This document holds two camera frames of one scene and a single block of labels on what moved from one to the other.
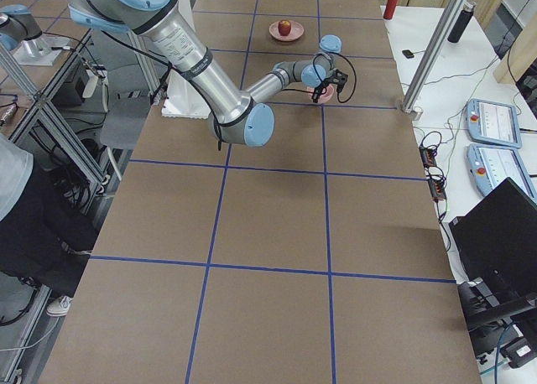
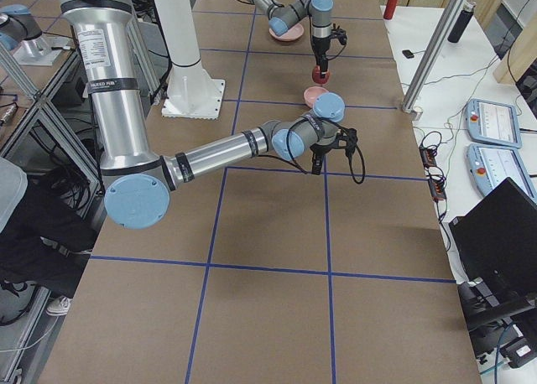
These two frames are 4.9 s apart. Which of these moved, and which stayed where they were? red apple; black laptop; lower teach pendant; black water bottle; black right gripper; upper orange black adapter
Moved: red apple; black right gripper
Stayed: black laptop; black water bottle; lower teach pendant; upper orange black adapter
